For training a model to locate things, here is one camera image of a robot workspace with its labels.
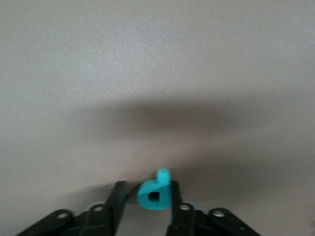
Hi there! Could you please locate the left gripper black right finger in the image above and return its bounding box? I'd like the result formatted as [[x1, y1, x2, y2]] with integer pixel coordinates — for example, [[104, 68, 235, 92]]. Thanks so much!
[[166, 181, 261, 236]]

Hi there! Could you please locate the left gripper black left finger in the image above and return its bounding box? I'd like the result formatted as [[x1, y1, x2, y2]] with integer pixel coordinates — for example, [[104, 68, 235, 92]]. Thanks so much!
[[14, 181, 128, 236]]

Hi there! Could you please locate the teal foam letter p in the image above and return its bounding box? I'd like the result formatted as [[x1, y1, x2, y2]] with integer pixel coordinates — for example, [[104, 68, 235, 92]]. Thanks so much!
[[137, 168, 172, 211]]

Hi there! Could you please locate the brown table cover sheet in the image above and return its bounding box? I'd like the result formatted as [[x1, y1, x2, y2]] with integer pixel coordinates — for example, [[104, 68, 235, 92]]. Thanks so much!
[[0, 0, 315, 236]]

